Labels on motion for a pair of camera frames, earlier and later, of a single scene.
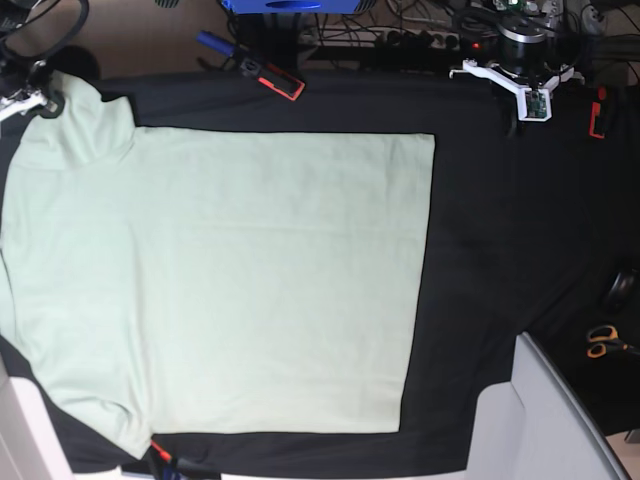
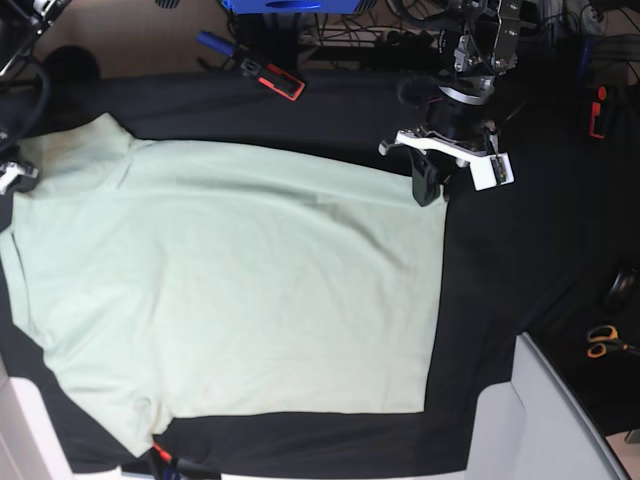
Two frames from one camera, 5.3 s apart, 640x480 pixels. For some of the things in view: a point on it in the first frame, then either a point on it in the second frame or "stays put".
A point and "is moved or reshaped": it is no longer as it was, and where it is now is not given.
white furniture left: (31, 446) stays put
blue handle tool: (216, 42) stays put
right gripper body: (521, 45) -> (462, 119)
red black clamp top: (274, 78) stays put
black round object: (622, 290) stays put
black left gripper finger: (54, 105) -> (25, 183)
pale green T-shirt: (172, 281) is moved or reshaped
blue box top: (297, 6) stays put
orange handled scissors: (604, 336) stays put
